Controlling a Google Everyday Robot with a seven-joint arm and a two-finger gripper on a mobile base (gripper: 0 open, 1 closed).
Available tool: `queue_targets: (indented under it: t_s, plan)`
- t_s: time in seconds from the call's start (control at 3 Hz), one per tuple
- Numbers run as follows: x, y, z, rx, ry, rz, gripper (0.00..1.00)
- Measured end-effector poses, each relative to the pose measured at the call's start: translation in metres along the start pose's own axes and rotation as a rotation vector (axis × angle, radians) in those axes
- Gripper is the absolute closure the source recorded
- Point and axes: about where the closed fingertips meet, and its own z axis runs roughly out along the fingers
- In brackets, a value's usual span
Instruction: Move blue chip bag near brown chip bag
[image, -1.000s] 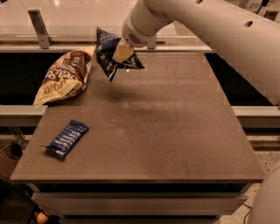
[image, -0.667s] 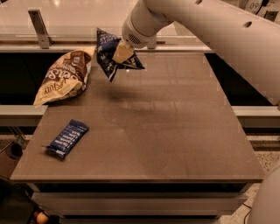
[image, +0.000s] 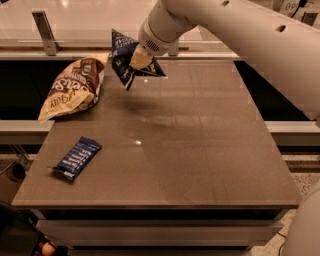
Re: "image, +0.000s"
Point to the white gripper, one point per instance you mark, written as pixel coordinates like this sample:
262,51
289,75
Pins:
154,42

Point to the blue kettle chip bag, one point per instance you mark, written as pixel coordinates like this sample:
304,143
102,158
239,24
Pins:
122,50

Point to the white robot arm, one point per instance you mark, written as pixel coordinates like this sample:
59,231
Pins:
284,51

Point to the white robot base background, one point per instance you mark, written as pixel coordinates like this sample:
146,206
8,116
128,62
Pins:
289,7

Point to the brown chip bag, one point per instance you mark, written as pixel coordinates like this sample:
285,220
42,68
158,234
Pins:
76,88

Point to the blue snack bar wrapper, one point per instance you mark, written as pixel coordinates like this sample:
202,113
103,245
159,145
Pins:
77,158

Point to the orange ball under table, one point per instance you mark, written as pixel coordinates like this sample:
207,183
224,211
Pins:
48,249

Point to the middle metal rail bracket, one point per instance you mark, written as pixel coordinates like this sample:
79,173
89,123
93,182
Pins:
173,51

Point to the metal rail bracket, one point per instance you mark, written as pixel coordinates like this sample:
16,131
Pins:
173,51
309,18
49,43

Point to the left metal rail bracket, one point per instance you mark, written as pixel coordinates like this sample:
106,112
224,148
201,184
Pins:
49,43

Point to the right metal rail bracket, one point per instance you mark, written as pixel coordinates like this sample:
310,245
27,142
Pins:
309,18

